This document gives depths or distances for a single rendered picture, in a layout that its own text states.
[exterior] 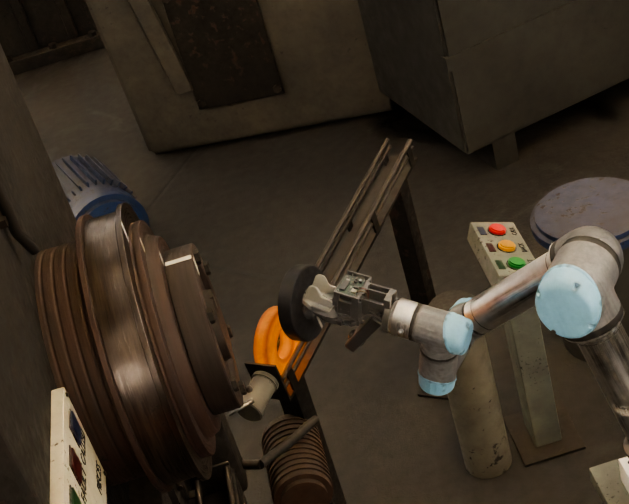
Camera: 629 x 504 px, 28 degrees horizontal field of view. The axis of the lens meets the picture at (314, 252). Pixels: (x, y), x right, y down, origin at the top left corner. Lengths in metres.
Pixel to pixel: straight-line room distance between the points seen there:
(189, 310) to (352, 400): 1.67
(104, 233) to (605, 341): 0.89
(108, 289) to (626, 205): 1.76
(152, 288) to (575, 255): 0.76
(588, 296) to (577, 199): 1.21
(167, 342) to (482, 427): 1.37
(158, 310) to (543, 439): 1.58
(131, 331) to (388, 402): 1.75
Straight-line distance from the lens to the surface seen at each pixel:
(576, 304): 2.18
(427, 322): 2.41
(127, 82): 4.87
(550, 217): 3.31
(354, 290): 2.43
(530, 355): 3.08
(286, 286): 2.48
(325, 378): 3.65
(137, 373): 1.85
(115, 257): 1.90
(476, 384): 3.02
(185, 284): 1.94
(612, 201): 3.34
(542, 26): 4.23
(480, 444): 3.15
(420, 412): 3.45
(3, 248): 1.84
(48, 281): 1.95
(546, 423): 3.23
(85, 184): 4.33
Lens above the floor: 2.30
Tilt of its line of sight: 33 degrees down
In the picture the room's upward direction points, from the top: 17 degrees counter-clockwise
